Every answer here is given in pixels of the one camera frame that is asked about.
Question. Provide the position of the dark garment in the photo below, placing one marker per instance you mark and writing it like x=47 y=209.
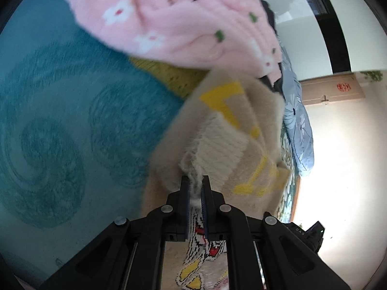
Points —
x=272 y=21

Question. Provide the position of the green hanging plant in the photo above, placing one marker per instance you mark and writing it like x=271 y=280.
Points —
x=373 y=75

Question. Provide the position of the grey blue floral quilt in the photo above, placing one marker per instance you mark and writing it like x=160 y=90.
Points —
x=297 y=123

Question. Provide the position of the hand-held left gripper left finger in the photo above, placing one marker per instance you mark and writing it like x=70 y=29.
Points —
x=187 y=208

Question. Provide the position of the pink floral fleece garment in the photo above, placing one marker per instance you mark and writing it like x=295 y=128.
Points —
x=181 y=27

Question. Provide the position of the teal swirl pattern blanket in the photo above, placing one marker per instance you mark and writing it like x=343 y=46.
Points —
x=66 y=120

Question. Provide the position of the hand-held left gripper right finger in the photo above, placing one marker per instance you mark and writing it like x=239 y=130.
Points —
x=205 y=210

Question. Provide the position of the brown cardboard box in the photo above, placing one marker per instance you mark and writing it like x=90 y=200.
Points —
x=332 y=89

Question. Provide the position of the olive yellow knit garment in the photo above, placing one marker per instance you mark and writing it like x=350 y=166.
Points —
x=178 y=80

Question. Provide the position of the black window frame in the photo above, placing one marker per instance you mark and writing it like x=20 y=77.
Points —
x=331 y=21

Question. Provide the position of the beige sweater with yellow pattern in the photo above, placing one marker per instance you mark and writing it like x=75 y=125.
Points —
x=229 y=145

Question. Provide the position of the green floral bed sheet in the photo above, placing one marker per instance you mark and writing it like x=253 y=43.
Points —
x=287 y=193

